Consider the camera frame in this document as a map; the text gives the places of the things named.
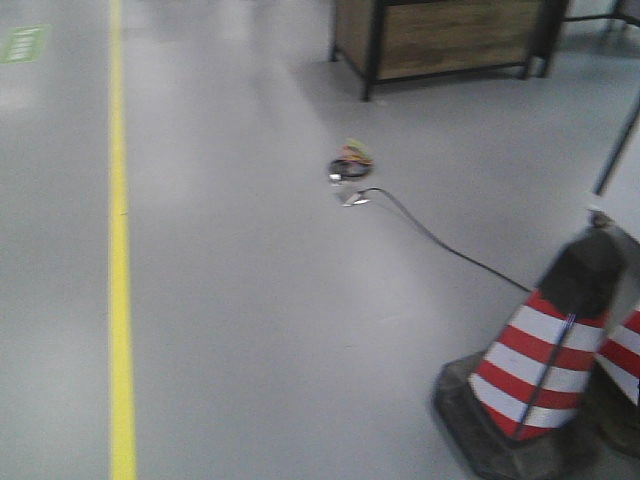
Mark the dark wooden cabinet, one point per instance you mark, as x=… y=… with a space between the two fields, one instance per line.
x=391 y=41

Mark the left red white traffic cone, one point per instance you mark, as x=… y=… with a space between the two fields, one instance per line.
x=514 y=408

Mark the red white traffic cone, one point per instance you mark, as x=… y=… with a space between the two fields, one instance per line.
x=617 y=386
x=514 y=408

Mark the right red white traffic cone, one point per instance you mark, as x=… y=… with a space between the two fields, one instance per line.
x=617 y=386

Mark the small cable coil bundle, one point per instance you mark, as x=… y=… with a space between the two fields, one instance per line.
x=353 y=164

